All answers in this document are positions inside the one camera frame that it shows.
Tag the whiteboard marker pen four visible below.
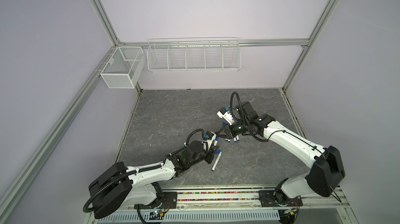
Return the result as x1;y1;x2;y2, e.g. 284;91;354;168
214;137;219;146

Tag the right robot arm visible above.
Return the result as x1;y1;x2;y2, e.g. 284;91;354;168
216;101;345;206

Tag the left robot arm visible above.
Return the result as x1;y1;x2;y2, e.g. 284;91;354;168
82;129;219;219

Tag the whiteboard marker pen five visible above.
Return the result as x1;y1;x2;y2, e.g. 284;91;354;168
211;150;222;172

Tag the white vent grille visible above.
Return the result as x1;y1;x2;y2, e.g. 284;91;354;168
97;209;280;224

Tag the white mesh box basket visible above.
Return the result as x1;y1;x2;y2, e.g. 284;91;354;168
101;46;146;89

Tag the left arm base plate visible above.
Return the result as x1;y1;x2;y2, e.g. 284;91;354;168
139;191;178;209

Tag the white wire shelf basket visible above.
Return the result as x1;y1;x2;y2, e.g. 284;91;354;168
147;37;242;72

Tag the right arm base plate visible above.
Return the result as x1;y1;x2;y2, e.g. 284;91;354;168
258;190;303;207

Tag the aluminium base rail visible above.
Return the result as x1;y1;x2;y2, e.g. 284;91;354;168
82;185;351;216

